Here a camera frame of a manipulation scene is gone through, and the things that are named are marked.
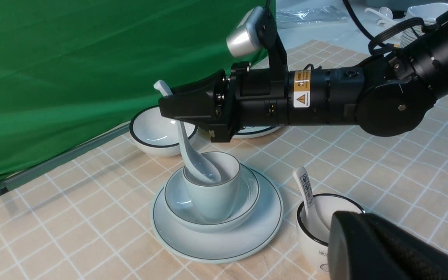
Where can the grey metal backdrop bar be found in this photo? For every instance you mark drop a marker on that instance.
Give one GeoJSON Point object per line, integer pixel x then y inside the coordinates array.
{"type": "Point", "coordinates": [19, 179]}

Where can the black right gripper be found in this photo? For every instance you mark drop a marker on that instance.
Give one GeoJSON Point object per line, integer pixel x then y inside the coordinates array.
{"type": "Point", "coordinates": [229, 102]}

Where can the white cup black rim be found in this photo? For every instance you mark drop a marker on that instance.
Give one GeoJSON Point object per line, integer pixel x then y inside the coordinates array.
{"type": "Point", "coordinates": [313, 236]}

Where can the light blue shallow bowl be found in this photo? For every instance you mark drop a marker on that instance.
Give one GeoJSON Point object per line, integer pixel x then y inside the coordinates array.
{"type": "Point", "coordinates": [179, 204]}

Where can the plain white ceramic spoon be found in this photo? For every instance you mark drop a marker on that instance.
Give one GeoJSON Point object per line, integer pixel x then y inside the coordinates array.
{"type": "Point", "coordinates": [200, 168]}

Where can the light blue cup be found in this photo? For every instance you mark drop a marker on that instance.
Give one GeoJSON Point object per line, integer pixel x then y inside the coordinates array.
{"type": "Point", "coordinates": [215, 202]}

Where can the light blue saucer plate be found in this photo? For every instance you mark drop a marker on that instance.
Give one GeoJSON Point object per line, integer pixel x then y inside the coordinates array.
{"type": "Point", "coordinates": [221, 246]}

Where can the green backdrop cloth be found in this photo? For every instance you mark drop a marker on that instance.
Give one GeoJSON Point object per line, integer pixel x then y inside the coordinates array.
{"type": "Point", "coordinates": [73, 69]}

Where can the white plate with cartoon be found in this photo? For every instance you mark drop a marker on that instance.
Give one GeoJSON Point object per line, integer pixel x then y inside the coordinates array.
{"type": "Point", "coordinates": [255, 131]}

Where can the beige checkered tablecloth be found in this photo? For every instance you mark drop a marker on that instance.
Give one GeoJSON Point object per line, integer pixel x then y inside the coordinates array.
{"type": "Point", "coordinates": [89, 219]}

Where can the white bowl black rim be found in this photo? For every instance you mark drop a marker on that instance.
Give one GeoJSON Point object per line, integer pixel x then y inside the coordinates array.
{"type": "Point", "coordinates": [153, 134]}

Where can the white spoon with characters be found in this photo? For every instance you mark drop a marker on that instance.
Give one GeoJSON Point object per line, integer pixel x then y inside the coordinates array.
{"type": "Point", "coordinates": [309, 198]}

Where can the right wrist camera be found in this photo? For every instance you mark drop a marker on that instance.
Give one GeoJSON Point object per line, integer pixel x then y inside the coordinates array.
{"type": "Point", "coordinates": [256, 30]}

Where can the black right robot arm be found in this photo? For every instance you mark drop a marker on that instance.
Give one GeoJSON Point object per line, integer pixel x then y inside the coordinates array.
{"type": "Point", "coordinates": [386, 94]}

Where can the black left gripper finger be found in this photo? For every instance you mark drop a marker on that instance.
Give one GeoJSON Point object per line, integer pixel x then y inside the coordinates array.
{"type": "Point", "coordinates": [369, 247]}

